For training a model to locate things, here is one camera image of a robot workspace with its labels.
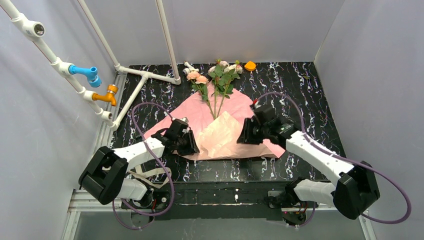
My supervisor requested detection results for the pink wrapping paper sheet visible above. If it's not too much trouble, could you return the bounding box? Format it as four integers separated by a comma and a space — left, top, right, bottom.
143, 84, 286, 162

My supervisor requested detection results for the fake cream rose stem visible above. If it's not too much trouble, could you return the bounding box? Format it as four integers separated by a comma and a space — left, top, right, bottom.
218, 60, 243, 116

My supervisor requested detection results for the fake pink rose stem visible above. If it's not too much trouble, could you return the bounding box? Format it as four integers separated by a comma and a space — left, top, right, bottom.
186, 71, 216, 119

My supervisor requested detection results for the fake white rose stem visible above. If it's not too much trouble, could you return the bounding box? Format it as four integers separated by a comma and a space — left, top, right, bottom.
207, 58, 229, 119

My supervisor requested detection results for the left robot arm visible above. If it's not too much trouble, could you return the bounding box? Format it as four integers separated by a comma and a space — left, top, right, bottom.
78, 117, 199, 205

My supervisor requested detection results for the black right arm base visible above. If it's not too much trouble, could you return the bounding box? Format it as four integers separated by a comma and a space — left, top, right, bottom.
263, 177, 319, 229

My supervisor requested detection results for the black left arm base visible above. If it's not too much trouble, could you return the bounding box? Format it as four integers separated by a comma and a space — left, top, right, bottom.
125, 188, 171, 212

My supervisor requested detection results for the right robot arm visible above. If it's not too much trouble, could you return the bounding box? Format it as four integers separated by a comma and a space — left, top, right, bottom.
236, 104, 381, 220

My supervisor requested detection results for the beige printed ribbon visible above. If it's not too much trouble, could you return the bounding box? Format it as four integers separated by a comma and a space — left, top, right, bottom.
129, 165, 172, 189

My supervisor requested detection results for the small orange object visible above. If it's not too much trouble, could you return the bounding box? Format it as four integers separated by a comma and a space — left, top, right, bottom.
244, 61, 257, 72

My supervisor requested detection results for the small white pipe fitting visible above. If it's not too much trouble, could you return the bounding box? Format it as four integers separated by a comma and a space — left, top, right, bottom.
183, 61, 199, 76

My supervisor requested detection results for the brass orange tap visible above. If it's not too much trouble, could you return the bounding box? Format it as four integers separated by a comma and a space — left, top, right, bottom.
91, 84, 119, 107

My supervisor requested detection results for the blue plastic tap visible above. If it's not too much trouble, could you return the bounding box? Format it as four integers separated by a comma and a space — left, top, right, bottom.
68, 64, 102, 88

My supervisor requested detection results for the aluminium rail frame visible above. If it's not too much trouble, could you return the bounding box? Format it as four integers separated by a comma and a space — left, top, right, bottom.
61, 73, 377, 240

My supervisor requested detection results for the white PVC pipe frame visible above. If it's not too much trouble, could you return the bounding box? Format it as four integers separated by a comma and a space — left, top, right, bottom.
0, 0, 182, 131

